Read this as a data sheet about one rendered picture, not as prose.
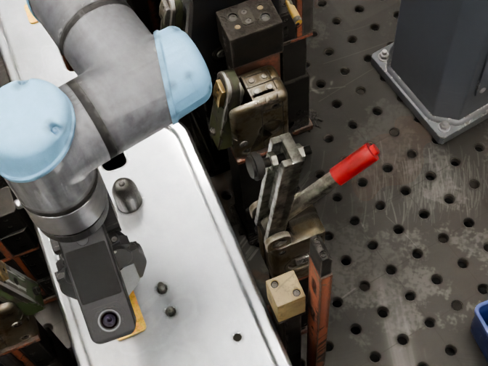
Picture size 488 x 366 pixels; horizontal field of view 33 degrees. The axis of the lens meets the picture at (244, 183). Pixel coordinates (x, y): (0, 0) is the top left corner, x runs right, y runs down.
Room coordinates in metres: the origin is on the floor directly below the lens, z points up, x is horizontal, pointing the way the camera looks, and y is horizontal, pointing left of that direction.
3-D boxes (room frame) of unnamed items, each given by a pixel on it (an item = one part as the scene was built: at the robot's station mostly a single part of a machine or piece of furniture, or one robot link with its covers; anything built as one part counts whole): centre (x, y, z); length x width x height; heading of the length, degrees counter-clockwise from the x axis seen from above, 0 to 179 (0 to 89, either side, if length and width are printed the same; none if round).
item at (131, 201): (0.48, 0.14, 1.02); 0.03 x 0.03 x 0.07
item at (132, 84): (0.43, 0.08, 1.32); 0.11 x 0.11 x 0.08; 27
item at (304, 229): (0.40, -0.05, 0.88); 0.07 x 0.06 x 0.35; 105
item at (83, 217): (0.37, 0.17, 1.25); 0.08 x 0.08 x 0.05
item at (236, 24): (0.65, -0.03, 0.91); 0.07 x 0.05 x 0.42; 105
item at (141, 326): (0.35, 0.16, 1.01); 0.08 x 0.04 x 0.01; 15
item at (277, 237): (0.38, -0.03, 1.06); 0.03 x 0.01 x 0.03; 105
